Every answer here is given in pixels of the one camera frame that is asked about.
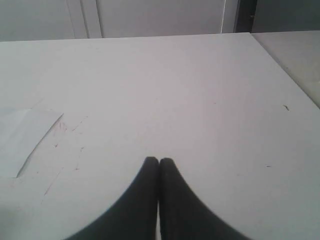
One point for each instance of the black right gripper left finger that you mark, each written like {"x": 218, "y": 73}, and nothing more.
{"x": 134, "y": 215}

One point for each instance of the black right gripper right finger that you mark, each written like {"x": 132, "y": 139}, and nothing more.
{"x": 183, "y": 216}

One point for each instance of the white paper sheet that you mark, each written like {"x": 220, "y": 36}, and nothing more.
{"x": 21, "y": 130}

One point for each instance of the white cabinet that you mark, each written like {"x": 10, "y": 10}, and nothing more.
{"x": 28, "y": 20}

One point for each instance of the dark door frame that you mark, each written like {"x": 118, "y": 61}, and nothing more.
{"x": 245, "y": 14}

